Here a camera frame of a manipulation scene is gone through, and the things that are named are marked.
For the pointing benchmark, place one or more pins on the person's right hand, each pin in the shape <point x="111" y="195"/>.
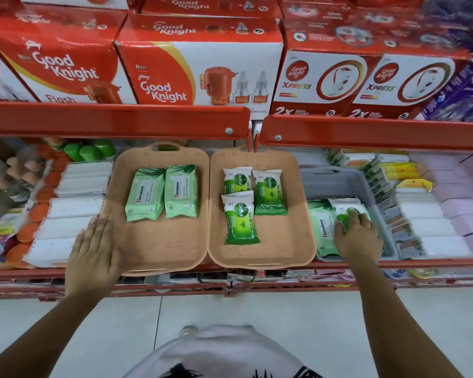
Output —
<point x="358" y="244"/>

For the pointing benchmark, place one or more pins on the person's left hand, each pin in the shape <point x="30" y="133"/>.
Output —
<point x="92" y="263"/>

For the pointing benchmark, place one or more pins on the person's right thumb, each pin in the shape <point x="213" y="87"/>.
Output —
<point x="339" y="235"/>

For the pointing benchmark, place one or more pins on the person's left fingers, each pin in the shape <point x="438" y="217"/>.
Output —
<point x="94" y="234"/>

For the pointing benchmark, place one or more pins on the white and green wipes packet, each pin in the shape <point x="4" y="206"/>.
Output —
<point x="341" y="206"/>

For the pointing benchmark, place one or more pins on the person's right forearm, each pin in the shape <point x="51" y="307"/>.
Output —
<point x="394" y="318"/>

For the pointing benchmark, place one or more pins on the person's left forearm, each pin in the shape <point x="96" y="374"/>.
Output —
<point x="43" y="334"/>

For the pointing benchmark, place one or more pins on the light green wipes pack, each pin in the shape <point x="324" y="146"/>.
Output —
<point x="323" y="232"/>
<point x="181" y="192"/>
<point x="145" y="196"/>

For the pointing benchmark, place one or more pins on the stack of white packets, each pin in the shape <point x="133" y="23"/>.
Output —
<point x="71" y="216"/>

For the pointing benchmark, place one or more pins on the grey plastic basket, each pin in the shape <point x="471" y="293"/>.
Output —
<point x="331" y="183"/>

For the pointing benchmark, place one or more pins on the row of small sachets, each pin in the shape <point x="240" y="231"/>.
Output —
<point x="386" y="200"/>

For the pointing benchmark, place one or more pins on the row of orange capped bottles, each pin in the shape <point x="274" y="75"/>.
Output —
<point x="39" y="210"/>

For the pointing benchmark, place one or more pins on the beige plastic tray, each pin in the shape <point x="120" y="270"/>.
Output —
<point x="161" y="240"/>
<point x="276" y="236"/>

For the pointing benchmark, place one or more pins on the dark green wipes packet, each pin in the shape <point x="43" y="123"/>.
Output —
<point x="240" y="220"/>
<point x="237" y="181"/>
<point x="270" y="194"/>

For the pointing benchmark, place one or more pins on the green capped bottle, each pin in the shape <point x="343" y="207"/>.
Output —
<point x="73" y="151"/>
<point x="105" y="147"/>
<point x="90" y="153"/>

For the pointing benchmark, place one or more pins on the stack of yellow packets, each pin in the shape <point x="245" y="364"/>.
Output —
<point x="404" y="173"/>

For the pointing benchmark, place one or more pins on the row of white boxes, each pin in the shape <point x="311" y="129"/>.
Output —
<point x="429" y="228"/>

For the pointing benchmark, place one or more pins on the colourful packets pile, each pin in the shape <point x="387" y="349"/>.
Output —
<point x="0" y="236"/>

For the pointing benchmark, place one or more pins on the red metal shelf edge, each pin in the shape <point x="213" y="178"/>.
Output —
<point x="260" y="287"/>

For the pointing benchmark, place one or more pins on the group of beige capped bottles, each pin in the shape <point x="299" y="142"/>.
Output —
<point x="19" y="173"/>

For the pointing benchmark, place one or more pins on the stack of pink boxes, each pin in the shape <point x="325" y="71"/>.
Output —
<point x="461" y="192"/>

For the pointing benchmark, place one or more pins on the person's white shoe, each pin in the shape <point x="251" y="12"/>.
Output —
<point x="188" y="331"/>

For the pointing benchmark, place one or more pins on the small red white refill box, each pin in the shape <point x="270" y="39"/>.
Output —
<point x="410" y="88"/>
<point x="323" y="84"/>
<point x="358" y="27"/>

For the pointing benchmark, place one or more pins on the person's white shirt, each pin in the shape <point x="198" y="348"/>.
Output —
<point x="220" y="356"/>

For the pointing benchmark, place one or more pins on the large red white repellent box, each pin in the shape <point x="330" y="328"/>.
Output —
<point x="2" y="80"/>
<point x="205" y="70"/>
<point x="71" y="0"/>
<point x="205" y="5"/>
<point x="59" y="62"/>

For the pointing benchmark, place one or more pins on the purple product box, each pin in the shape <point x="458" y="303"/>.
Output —
<point x="461" y="94"/>

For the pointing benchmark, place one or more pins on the red metal shelf rail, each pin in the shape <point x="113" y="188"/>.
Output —
<point x="110" y="120"/>
<point x="378" y="131"/>

